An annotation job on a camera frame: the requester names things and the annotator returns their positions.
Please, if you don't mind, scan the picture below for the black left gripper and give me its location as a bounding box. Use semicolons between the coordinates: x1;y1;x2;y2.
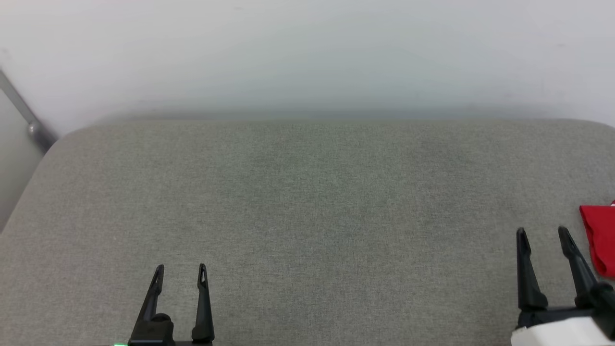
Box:
113;263;216;346

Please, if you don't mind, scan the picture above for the red white basketball jersey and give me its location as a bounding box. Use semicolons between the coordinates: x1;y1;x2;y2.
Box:
579;201;615;279

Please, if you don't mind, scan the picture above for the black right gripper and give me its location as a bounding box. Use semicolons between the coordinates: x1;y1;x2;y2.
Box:
516;225;615;340

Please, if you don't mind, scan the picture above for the grey metal pole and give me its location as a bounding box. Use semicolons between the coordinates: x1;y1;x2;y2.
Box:
0;70;59;154

